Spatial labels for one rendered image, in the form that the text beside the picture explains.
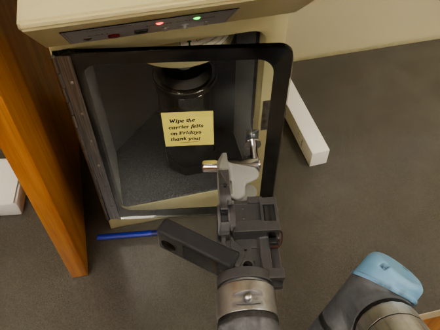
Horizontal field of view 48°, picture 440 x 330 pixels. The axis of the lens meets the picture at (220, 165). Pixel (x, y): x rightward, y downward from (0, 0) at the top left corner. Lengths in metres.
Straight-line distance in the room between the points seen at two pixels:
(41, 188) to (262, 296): 0.34
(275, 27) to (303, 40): 0.63
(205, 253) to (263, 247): 0.08
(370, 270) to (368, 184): 0.51
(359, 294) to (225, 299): 0.16
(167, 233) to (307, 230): 0.41
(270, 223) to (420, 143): 0.62
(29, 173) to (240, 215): 0.29
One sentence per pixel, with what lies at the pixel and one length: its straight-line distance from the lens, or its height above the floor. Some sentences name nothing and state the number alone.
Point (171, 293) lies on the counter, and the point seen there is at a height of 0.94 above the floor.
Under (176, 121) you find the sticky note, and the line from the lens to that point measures 0.73.
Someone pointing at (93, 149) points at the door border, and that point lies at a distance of 0.79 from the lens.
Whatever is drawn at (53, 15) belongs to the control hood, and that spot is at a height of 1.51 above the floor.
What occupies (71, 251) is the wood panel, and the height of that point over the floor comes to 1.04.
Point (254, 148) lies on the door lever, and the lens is 0.76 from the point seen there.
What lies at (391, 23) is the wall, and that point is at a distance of 1.43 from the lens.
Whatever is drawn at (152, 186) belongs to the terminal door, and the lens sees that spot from 0.86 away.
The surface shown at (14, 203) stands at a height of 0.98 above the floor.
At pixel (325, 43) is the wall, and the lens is 1.37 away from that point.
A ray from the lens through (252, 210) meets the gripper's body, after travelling 0.67.
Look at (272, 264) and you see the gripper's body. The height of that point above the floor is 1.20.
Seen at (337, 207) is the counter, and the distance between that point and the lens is 1.04.
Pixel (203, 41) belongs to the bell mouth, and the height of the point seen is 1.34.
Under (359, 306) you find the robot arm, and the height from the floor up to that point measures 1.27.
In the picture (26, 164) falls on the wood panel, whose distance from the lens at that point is 0.70.
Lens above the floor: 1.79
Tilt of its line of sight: 52 degrees down
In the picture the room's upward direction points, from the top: straight up
